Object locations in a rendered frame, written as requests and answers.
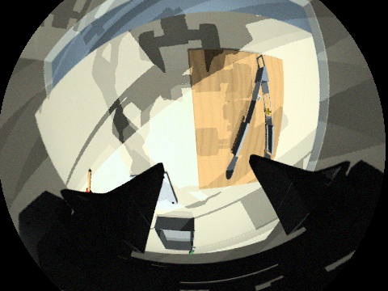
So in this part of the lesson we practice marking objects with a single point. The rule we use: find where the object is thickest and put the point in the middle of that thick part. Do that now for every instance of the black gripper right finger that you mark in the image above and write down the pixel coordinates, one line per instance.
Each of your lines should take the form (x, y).
(293, 192)

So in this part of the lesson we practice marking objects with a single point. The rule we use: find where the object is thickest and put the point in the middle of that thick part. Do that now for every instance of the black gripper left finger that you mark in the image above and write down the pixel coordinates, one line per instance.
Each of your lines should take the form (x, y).
(127, 210)

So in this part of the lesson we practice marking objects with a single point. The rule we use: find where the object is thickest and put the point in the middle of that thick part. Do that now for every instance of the wooden board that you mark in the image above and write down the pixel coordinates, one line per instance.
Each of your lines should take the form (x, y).
(222, 87)

